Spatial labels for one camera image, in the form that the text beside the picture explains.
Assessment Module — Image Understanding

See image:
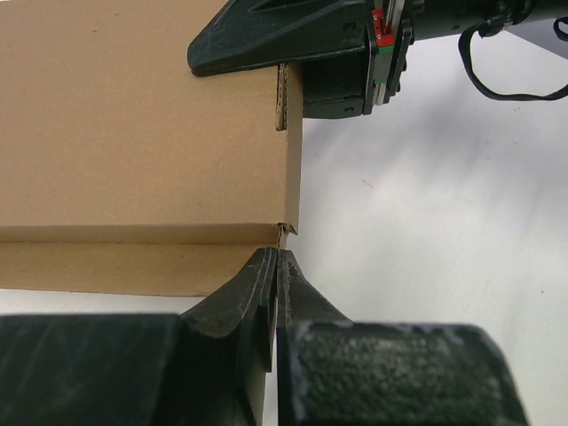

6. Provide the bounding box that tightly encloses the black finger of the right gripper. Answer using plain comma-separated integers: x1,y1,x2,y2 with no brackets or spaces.
187,0,371,76

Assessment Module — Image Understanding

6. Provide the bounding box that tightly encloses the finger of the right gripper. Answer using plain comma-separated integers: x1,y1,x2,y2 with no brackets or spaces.
302,49,371,120

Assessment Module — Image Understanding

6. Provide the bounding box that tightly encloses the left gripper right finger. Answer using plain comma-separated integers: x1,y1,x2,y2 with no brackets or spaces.
276,250,528,425

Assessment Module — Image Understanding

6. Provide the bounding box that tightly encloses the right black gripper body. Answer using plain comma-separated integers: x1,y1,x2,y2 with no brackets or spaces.
363,1,414,114

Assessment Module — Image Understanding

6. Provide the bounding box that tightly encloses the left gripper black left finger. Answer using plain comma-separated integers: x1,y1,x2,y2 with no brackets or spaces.
1,248,276,425

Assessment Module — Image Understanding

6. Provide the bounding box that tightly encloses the brown cardboard box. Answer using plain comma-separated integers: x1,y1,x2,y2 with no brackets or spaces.
1,1,303,296

